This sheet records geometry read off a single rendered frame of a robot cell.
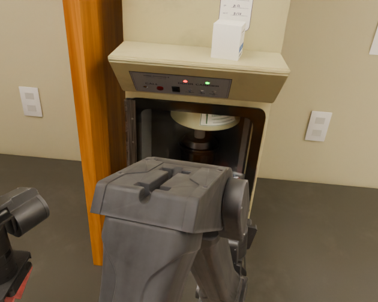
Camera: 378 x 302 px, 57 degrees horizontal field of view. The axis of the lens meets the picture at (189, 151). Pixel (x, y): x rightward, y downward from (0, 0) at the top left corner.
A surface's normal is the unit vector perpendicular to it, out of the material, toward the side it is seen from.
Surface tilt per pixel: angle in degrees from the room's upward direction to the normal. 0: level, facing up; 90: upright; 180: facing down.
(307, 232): 0
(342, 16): 90
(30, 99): 90
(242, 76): 135
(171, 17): 90
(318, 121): 90
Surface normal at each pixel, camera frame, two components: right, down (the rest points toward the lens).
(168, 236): -0.26, -0.19
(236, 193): -0.19, -0.49
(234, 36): -0.28, 0.47
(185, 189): 0.07, -0.97
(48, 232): 0.06, -0.86
